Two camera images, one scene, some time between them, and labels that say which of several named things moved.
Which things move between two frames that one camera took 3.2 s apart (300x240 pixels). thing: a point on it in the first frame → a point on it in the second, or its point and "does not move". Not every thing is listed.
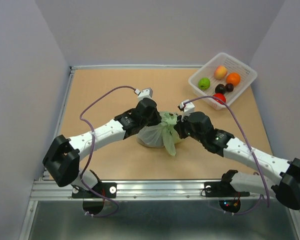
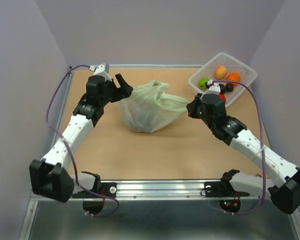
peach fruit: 220,72 does not move
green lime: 204,83 does not move
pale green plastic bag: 162,135 → 147,108
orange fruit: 233,78 does not move
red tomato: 220,96 does not move
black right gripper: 180,126 → 193,105
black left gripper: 156,119 → 125,90
